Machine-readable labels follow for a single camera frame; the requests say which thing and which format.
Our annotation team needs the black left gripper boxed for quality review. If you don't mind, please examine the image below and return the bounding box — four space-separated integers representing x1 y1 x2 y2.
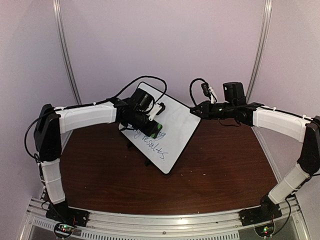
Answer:
130 111 159 139

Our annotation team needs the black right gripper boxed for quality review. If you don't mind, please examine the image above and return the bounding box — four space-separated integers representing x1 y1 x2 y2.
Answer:
189 100 236 120

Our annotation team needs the green whiteboard eraser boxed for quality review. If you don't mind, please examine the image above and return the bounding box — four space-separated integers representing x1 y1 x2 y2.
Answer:
150 123 163 139

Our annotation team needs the white whiteboard with writing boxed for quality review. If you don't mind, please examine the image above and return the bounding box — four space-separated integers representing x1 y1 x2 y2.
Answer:
122 82 201 174

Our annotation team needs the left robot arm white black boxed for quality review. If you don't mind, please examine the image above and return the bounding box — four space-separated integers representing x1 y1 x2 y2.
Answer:
33 88 166 222

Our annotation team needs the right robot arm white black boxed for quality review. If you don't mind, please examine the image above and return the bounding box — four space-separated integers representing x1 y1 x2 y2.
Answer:
190 78 320 221

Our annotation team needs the black whiteboard stand foot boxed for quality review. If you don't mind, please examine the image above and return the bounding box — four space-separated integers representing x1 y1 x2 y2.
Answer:
144 159 152 167

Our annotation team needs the left circuit board with leds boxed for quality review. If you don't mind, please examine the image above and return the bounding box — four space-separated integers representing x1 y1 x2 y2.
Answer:
53 222 75 239

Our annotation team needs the circuit board with leds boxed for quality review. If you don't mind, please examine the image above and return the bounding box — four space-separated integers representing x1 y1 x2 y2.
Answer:
254 223 275 238
53 222 75 239

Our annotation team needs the right circuit board with leds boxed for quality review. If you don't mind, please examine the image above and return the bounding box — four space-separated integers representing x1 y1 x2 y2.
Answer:
254 223 275 238

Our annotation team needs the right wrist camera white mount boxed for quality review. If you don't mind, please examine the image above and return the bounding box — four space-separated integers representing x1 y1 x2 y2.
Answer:
201 82 218 104

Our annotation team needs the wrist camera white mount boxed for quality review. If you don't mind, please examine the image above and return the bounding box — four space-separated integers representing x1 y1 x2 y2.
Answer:
201 82 218 104
148 102 166 121

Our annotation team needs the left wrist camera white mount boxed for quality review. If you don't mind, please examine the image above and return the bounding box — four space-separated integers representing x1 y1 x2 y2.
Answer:
148 102 166 121

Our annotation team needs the black right camera cable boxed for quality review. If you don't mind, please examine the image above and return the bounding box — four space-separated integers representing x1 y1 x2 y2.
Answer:
188 78 206 108

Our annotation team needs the black camera cable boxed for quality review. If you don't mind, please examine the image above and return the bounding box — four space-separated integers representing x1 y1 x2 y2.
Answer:
188 78 206 108
94 75 168 106

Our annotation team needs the black left camera cable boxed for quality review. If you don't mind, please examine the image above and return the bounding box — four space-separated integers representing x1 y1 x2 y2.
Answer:
94 75 168 106

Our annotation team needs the aluminium front frame rail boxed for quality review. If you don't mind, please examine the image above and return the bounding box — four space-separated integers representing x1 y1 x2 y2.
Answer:
19 134 311 240

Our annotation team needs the right aluminium corner post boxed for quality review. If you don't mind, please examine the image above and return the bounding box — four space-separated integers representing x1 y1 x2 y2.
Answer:
246 0 273 100

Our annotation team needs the aluminium corner post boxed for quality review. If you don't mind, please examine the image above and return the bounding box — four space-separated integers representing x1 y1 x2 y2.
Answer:
246 0 273 100
52 0 82 105

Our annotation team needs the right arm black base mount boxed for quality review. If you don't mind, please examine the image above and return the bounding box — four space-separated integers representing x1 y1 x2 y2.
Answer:
239 204 283 227

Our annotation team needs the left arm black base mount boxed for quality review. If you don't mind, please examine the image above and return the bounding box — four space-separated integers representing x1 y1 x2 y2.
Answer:
45 201 90 227

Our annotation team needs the left aluminium corner post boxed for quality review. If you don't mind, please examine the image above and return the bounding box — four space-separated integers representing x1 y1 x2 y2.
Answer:
52 0 82 105

